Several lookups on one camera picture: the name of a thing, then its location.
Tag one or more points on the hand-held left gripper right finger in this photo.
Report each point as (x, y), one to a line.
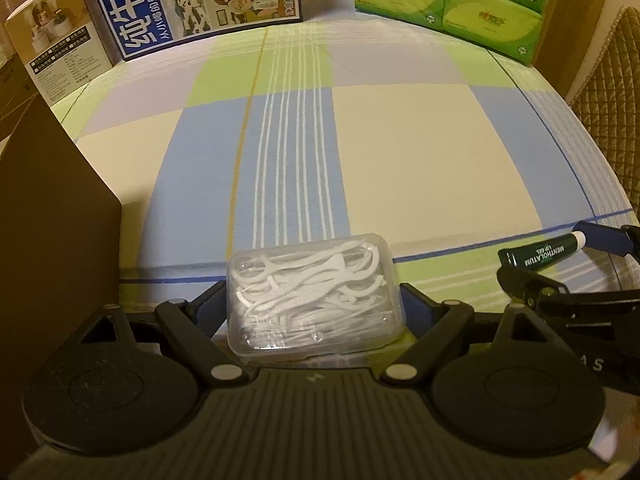
(409, 302)

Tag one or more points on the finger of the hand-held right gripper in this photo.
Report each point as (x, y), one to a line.
(530, 285)
(607, 240)

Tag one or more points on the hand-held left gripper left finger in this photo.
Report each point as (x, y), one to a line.
(212, 307)

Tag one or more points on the dark green lip gel tube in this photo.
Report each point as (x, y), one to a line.
(537, 255)

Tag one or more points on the clear floss pick box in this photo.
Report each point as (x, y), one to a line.
(310, 300)

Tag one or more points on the brown cardboard box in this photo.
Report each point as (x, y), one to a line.
(55, 240)

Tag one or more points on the plaid cloth covered desktop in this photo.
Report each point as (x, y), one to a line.
(400, 160)

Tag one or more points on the tan quilted chair cover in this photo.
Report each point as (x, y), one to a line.
(610, 100)

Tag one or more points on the stack of green tissue packs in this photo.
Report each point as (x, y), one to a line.
(450, 5)

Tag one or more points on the brown cardboard carton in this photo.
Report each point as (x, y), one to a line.
(15, 95)

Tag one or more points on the white product box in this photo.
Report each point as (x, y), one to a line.
(60, 45)

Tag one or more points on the blue milk carton box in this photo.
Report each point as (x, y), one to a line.
(200, 0)

